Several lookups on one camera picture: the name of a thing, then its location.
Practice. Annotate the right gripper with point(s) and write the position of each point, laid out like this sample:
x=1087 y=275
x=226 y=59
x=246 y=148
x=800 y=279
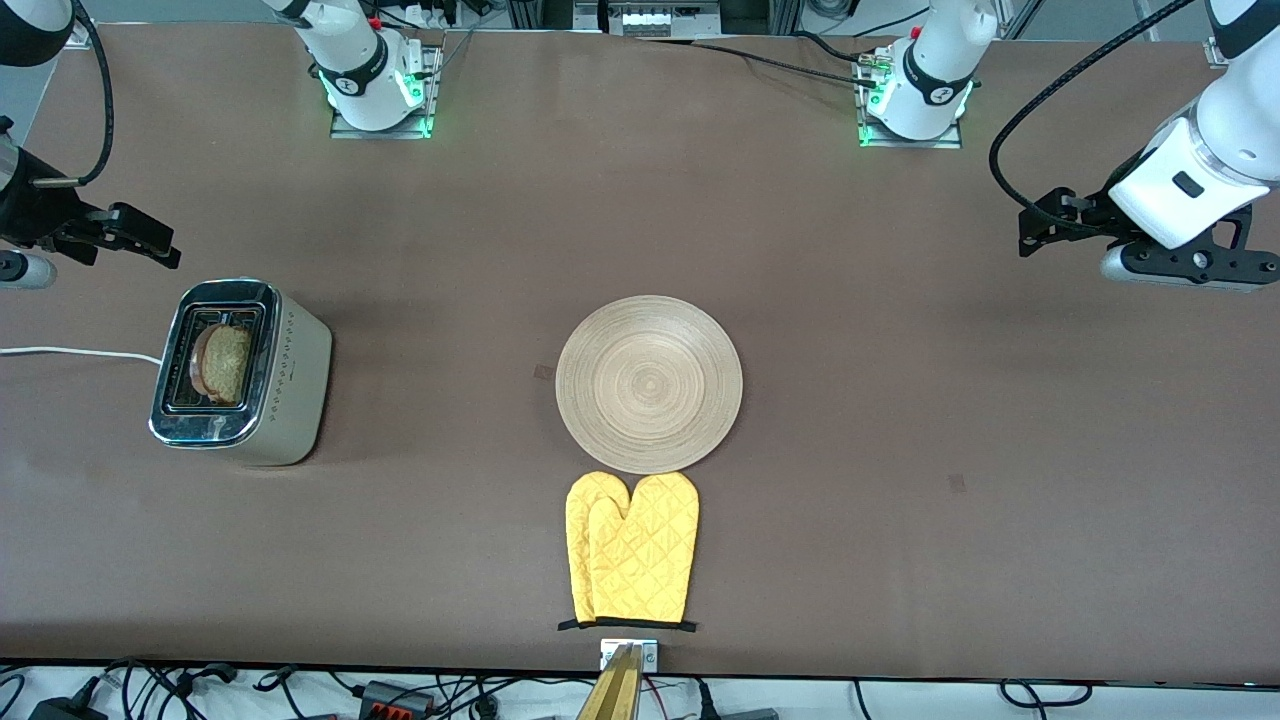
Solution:
x=30 y=212

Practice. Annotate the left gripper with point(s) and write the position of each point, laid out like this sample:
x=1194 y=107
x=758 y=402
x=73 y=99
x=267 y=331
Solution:
x=1088 y=219

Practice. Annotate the bread slice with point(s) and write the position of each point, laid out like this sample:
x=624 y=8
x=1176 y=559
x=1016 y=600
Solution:
x=225 y=365

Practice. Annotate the round wooden plate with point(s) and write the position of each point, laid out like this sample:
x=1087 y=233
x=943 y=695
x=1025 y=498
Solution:
x=650 y=385

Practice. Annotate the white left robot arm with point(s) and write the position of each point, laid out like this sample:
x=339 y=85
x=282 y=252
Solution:
x=935 y=80

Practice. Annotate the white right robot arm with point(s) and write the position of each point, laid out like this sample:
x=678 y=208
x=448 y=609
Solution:
x=355 y=60

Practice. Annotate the silver two-slot toaster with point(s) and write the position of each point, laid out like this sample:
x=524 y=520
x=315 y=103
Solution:
x=290 y=400

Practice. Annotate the white power strip with plugs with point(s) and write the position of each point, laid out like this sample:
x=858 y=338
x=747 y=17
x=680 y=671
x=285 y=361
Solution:
x=435 y=14

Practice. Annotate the black plug adapter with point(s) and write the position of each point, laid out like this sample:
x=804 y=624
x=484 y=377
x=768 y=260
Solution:
x=65 y=710

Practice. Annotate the black adapter with red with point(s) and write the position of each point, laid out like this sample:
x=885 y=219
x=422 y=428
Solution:
x=395 y=700

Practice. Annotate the yellow quilted oven mitt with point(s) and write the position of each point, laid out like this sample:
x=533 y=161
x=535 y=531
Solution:
x=650 y=560
x=577 y=560

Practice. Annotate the black tape strip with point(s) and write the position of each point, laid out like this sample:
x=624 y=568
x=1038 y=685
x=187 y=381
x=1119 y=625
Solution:
x=570 y=625

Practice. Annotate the yellow wooden stick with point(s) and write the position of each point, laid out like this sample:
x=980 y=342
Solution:
x=615 y=695

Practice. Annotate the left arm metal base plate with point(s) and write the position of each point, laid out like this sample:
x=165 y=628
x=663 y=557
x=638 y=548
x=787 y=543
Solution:
x=910 y=143

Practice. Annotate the aluminium corner post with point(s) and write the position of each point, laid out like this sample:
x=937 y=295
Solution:
x=1215 y=52

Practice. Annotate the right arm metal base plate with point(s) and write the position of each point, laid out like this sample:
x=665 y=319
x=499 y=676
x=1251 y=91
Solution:
x=380 y=133

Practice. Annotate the small metal bracket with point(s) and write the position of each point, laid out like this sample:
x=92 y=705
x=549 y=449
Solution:
x=608 y=655

